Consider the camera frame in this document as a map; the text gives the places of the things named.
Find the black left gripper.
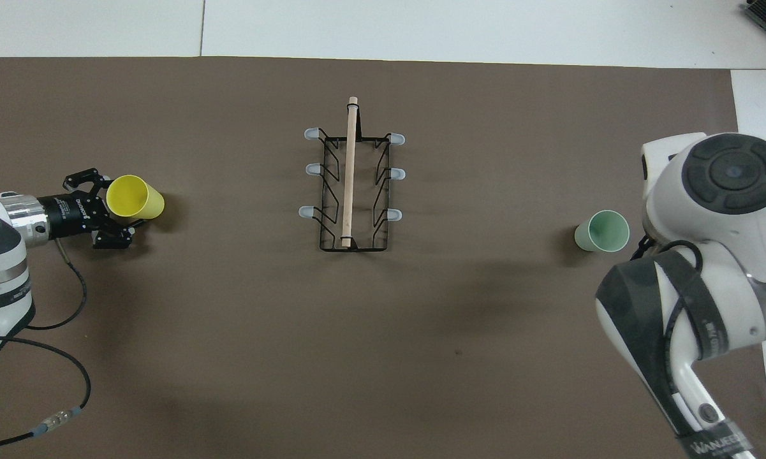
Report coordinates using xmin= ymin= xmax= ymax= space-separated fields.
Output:
xmin=38 ymin=168 xmax=149 ymax=250

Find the yellow plastic cup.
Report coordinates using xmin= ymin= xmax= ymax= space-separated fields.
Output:
xmin=105 ymin=175 xmax=166 ymax=221

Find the pale green plastic cup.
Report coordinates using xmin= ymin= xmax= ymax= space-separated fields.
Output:
xmin=574 ymin=210 xmax=631 ymax=254

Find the brown table mat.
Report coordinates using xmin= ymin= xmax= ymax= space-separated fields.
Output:
xmin=0 ymin=56 xmax=766 ymax=459

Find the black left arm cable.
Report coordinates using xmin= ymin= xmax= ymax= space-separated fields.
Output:
xmin=0 ymin=242 xmax=94 ymax=457

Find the black wire cup rack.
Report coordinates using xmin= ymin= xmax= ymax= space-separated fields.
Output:
xmin=298 ymin=96 xmax=406 ymax=253

